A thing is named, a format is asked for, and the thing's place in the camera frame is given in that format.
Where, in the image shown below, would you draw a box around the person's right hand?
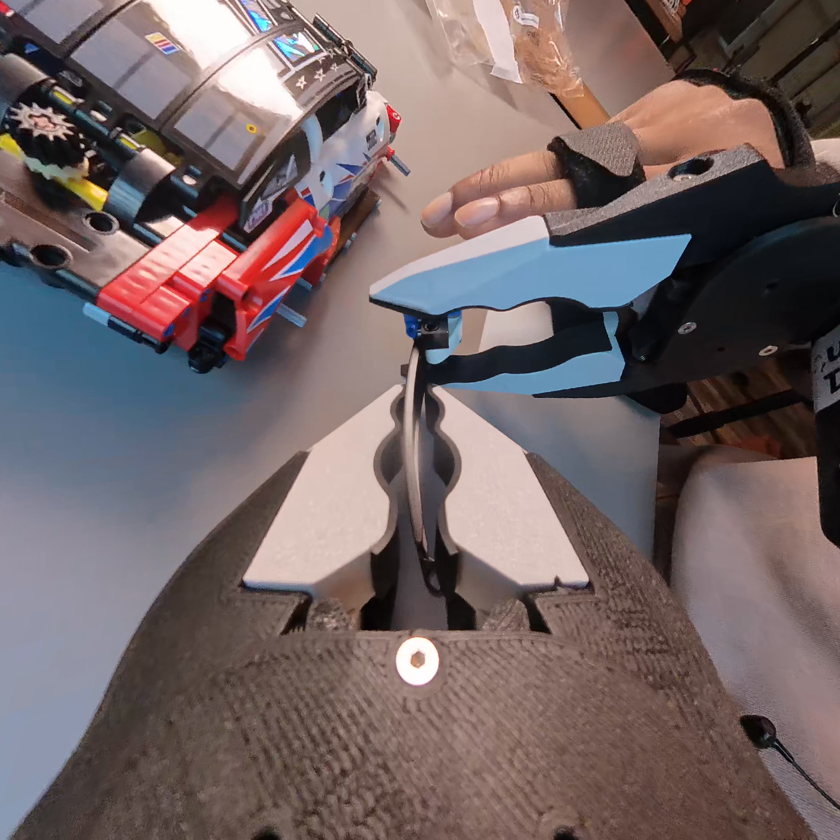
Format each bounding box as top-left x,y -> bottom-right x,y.
420,80 -> 788,241

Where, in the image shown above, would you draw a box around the red white lego race car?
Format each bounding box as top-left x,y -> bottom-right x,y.
0,0 -> 413,376

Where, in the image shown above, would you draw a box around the thin black microphone cable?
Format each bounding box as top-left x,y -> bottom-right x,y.
773,740 -> 840,788

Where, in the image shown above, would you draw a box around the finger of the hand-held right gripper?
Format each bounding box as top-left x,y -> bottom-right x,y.
369,217 -> 693,324
430,312 -> 633,398

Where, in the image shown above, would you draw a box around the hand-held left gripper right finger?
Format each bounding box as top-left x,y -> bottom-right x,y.
427,386 -> 593,630

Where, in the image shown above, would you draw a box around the person's beige sweatshirt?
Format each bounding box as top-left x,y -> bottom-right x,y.
656,445 -> 840,840

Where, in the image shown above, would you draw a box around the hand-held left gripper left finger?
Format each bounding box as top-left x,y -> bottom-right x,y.
240,384 -> 406,630

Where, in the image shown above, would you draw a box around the black curved lego panel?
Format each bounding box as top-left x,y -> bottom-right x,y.
398,310 -> 466,595

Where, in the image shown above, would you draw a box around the crumpled clear plastic bags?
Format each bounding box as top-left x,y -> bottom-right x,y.
425,0 -> 586,99

